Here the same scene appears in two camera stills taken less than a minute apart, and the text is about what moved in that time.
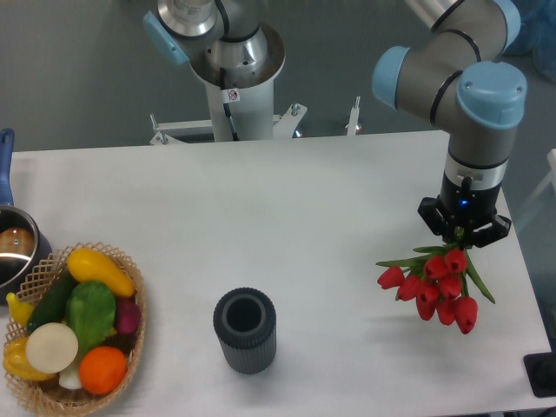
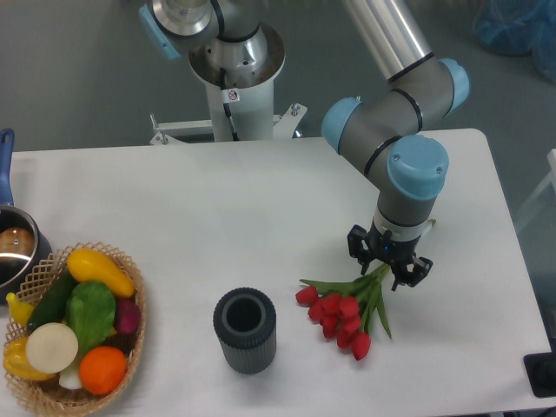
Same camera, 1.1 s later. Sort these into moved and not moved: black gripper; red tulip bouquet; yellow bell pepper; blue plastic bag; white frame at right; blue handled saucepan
Moved: red tulip bouquet; black gripper
Not moved: white frame at right; blue plastic bag; yellow bell pepper; blue handled saucepan
